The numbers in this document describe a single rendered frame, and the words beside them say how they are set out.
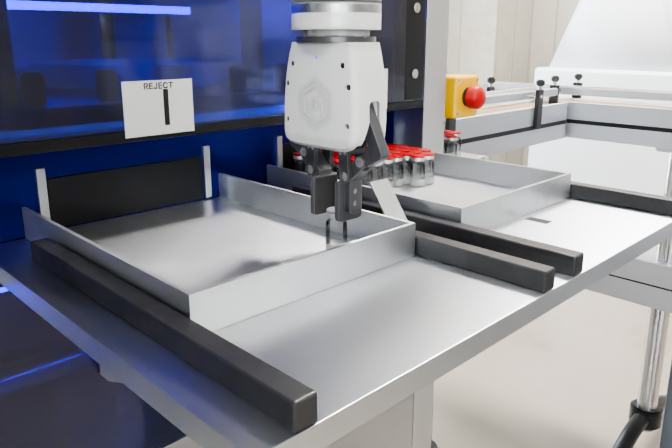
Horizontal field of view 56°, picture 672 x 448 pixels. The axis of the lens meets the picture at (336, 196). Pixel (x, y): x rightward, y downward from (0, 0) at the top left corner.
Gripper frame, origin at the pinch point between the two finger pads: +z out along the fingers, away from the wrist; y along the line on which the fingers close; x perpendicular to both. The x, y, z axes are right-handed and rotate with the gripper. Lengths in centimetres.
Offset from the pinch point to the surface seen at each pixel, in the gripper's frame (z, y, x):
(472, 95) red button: -6, -17, 49
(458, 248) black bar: 4.2, 11.0, 5.6
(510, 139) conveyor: 7, -31, 87
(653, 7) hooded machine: -29, -67, 264
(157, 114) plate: -7.1, -19.8, -8.2
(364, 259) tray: 4.6, 6.0, -2.2
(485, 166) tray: 3.5, -7.3, 38.8
